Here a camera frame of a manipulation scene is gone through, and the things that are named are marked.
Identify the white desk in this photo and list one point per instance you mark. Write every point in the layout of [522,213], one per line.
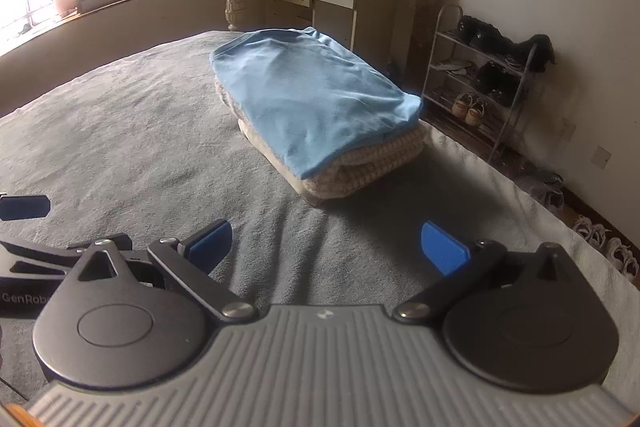
[370,7]

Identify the metal shoe rack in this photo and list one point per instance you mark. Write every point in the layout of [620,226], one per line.
[450,38]

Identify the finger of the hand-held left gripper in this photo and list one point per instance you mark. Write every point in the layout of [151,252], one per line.
[22,208]
[30,254]

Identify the wall socket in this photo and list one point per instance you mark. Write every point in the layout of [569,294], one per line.
[602,156]

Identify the black shoes pair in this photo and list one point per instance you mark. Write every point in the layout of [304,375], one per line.
[495,79]
[480,31]

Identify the white insoles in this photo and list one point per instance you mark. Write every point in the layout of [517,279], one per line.
[452,66]

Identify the white bed sheet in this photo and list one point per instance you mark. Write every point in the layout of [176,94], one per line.
[575,287]

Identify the grey sneakers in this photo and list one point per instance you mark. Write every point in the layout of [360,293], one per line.
[547,193]

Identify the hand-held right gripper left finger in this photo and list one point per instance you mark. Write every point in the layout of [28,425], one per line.
[212,241]

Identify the white sneaker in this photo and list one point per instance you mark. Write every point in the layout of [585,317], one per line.
[622,257]
[590,231]

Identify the black boots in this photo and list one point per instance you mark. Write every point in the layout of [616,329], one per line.
[535,49]

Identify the white pineapple-shaped ornament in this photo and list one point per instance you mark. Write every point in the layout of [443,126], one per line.
[235,9]

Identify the pink pot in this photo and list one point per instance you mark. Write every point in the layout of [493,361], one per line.
[65,2]

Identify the grey bed blanket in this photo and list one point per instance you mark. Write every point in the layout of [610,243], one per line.
[125,132]

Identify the beige shoe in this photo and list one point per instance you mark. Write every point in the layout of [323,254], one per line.
[461,104]
[476,113]

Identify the light blue t-shirt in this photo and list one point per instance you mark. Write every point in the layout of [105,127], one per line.
[300,97]

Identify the folded houndstooth blanket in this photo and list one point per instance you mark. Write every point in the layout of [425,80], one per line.
[380,157]

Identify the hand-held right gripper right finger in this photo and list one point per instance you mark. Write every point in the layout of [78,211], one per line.
[440,247]

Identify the cream folded cloth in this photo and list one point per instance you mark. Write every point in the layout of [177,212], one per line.
[312,196]

